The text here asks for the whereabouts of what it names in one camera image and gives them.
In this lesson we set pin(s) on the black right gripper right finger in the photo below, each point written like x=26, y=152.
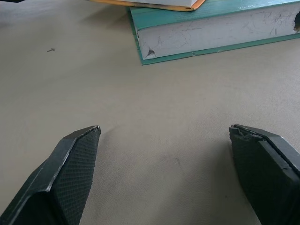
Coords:
x=262, y=173

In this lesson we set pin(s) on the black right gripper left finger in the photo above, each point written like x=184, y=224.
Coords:
x=65, y=178

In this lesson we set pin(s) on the thick green hardcover book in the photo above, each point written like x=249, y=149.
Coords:
x=211, y=35

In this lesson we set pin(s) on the orange cover book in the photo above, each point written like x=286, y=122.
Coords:
x=164, y=4

